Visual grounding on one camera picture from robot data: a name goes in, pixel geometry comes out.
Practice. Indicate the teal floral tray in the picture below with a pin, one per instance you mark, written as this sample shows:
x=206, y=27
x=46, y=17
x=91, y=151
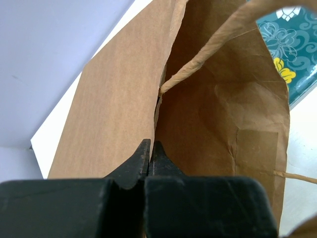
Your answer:
x=290, y=35

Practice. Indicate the brown paper bag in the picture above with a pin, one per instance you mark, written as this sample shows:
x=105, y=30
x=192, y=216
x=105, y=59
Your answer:
x=194, y=75

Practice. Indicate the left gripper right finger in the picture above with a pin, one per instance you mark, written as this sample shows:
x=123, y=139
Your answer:
x=180, y=206

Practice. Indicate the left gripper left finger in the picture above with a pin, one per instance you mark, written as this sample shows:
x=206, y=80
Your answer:
x=109, y=207

